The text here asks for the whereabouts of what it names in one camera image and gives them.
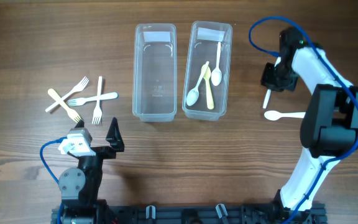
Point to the yellow plastic fork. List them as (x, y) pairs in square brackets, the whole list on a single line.
[(70, 112)]

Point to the white plastic spoon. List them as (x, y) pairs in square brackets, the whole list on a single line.
[(193, 94), (275, 115), (216, 75), (266, 99)]

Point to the clear right plastic container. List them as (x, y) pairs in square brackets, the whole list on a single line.
[(210, 43)]

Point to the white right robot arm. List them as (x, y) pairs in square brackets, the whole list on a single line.
[(330, 125)]

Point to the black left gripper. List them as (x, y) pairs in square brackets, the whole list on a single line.
[(117, 143)]

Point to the yellow plastic spoon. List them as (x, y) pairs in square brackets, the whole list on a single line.
[(209, 96)]

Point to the white plastic fork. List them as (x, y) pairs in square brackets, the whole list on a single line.
[(97, 113), (77, 88)]

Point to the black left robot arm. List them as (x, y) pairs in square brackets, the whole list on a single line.
[(80, 185)]

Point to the light blue plastic fork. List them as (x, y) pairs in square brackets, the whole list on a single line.
[(82, 101)]

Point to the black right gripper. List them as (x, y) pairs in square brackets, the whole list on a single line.
[(267, 81)]

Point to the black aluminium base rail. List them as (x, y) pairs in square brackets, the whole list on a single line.
[(246, 213)]

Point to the clear plastic container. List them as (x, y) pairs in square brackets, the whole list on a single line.
[(210, 43), (154, 97)]

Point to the clear left plastic container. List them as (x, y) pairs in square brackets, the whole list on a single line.
[(154, 97)]

